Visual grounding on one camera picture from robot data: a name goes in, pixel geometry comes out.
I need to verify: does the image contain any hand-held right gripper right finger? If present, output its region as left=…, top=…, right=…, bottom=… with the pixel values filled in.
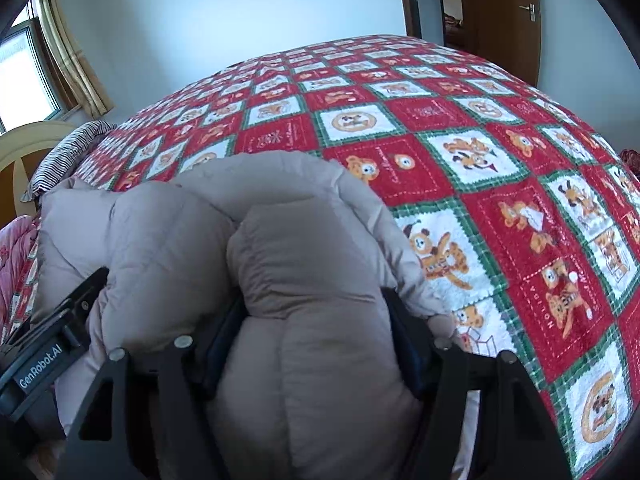
left=380, top=287, right=573, bottom=480

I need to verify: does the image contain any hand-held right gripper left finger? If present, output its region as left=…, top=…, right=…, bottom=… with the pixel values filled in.
left=55, top=305, right=246, bottom=480

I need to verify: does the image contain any beige puffer jacket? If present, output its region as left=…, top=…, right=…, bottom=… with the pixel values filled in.
left=30, top=149, right=466, bottom=480

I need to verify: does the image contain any pink quilt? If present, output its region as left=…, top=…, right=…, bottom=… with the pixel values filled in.
left=0, top=215, right=43, bottom=346

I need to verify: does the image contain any striped pillow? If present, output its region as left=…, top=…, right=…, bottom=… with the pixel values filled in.
left=20, top=120, right=118, bottom=203

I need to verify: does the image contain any cream wooden headboard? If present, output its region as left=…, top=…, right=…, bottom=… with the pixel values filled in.
left=0, top=120, right=81, bottom=231

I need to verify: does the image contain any red checkered printed blanket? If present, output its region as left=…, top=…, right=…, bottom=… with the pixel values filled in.
left=10, top=34, right=640, bottom=478

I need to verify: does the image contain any window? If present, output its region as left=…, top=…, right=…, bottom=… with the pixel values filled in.
left=0, top=5, right=68, bottom=133

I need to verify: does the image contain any yellow curtain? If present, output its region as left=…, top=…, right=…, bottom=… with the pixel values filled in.
left=30, top=0, right=113, bottom=116

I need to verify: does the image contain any brown wooden door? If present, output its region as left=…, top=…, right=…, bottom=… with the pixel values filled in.
left=462, top=0, right=543, bottom=88

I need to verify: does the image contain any brown door frame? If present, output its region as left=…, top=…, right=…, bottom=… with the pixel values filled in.
left=395, top=0, right=466, bottom=51

